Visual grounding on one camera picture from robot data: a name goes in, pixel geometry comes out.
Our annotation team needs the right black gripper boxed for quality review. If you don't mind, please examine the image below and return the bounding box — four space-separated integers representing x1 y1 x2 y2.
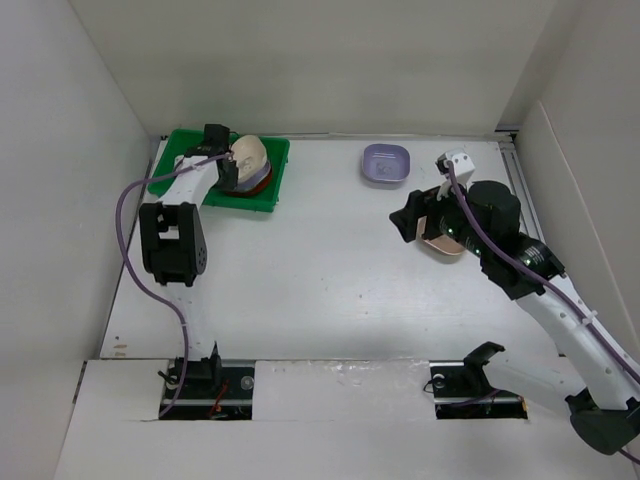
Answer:
388 174 491 258

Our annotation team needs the cream square bowl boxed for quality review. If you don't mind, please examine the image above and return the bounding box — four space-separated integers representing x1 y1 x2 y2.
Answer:
231 135 268 181

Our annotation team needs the green plastic bin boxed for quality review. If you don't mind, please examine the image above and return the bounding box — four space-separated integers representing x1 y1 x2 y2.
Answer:
153 129 290 213

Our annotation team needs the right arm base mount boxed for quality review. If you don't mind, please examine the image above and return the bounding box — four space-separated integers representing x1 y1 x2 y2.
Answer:
423 361 528 420

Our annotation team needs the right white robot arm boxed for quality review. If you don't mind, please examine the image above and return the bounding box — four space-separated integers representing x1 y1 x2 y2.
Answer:
389 181 639 455

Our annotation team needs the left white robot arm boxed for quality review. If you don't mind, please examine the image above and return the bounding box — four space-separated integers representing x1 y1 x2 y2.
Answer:
139 124 237 397

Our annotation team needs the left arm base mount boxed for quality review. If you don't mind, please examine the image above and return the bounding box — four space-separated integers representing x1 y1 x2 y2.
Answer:
158 358 255 421

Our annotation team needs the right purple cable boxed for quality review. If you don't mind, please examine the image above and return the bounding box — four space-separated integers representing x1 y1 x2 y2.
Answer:
447 159 640 464

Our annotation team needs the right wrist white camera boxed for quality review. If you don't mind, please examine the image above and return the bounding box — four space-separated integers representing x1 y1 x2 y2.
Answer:
436 149 475 184

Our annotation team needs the red round plate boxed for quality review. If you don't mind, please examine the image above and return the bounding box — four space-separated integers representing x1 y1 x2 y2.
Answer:
224 170 273 198

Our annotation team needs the purple square bowl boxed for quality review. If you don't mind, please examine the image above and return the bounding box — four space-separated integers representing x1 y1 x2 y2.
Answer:
234 161 272 194
361 143 411 184

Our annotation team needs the pink square bowl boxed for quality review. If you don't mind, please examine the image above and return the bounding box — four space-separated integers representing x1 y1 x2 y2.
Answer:
416 217 465 256

